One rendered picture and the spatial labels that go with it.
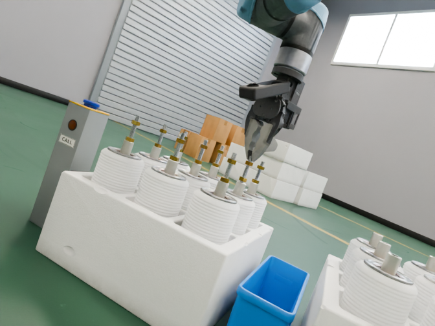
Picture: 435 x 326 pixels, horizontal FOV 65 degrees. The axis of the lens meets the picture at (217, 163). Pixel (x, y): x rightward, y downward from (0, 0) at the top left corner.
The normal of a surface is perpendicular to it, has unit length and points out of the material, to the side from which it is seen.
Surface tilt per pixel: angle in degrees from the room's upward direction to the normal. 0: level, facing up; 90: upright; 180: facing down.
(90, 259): 90
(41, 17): 90
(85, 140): 90
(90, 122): 90
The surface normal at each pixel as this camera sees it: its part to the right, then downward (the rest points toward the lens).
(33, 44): 0.58, 0.28
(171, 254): -0.36, -0.07
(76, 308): 0.36, -0.93
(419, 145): -0.73, -0.23
